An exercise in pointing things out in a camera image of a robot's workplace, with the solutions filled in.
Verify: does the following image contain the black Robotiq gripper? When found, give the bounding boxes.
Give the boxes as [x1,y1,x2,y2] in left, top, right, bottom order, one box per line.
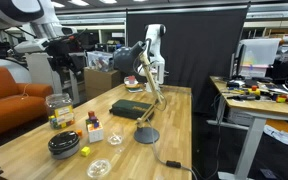
[46,32,86,73]

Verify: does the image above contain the yellow wooden block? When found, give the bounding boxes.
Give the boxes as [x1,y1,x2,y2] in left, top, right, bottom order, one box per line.
[80,146,92,158]

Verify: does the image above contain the white robot arm without gripper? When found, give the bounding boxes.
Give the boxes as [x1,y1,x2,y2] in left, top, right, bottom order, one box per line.
[142,23,168,93]

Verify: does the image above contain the white machine stand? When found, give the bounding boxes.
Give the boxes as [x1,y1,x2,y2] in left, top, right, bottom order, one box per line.
[25,52,64,95]

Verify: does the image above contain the clear plastic storage bin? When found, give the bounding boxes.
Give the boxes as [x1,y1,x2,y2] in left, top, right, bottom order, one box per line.
[86,50,116,73]

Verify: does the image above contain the brown cardboard box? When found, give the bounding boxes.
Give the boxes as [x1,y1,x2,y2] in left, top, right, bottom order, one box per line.
[83,66,124,101]

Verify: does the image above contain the clear jar of colour cubes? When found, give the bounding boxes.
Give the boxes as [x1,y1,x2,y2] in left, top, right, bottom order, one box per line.
[44,92,76,131]

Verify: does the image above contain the white bowl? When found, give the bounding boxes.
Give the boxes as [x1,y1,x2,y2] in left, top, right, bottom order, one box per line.
[124,81,140,89]

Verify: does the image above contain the orange sofa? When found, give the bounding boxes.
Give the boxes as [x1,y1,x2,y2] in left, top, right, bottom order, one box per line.
[0,66,54,141]

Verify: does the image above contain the white Rubik's cube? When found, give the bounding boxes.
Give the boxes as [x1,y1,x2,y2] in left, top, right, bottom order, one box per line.
[87,125,105,144]

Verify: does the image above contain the dark green zip case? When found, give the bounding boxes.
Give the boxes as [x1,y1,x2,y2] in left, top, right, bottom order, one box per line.
[109,98,155,121]

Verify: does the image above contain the black round pan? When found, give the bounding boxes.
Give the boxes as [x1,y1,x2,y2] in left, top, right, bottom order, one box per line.
[47,130,81,161]

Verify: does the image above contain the clear glass cup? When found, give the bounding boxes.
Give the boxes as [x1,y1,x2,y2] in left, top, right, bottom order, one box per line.
[106,124,125,147]

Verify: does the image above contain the clear glass dish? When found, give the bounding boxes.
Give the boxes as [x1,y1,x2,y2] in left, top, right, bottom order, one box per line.
[86,158,113,180]

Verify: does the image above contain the black curtain backdrop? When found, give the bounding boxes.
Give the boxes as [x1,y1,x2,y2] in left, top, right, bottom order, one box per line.
[125,2,252,115]

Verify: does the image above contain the black computer monitor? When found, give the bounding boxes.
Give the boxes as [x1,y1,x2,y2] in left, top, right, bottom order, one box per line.
[229,43,249,81]

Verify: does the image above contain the black hand tool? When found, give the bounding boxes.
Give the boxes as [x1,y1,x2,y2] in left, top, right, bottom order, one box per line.
[226,94,262,102]

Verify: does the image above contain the white translucent storage box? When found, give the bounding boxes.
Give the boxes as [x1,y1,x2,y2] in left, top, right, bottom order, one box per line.
[239,37,282,80]

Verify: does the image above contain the wooden desk with white legs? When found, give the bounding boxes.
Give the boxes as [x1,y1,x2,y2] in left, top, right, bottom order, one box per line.
[209,75,288,180]

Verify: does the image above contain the small coloured toy blocks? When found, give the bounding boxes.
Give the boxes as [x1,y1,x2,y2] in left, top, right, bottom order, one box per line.
[275,94,288,104]

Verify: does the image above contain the white crumpled papers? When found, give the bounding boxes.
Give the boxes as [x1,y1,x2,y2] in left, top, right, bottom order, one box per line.
[262,123,288,148]

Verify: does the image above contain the grey lamp cable with switch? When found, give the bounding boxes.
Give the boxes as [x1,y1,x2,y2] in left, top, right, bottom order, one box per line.
[146,118,198,180]

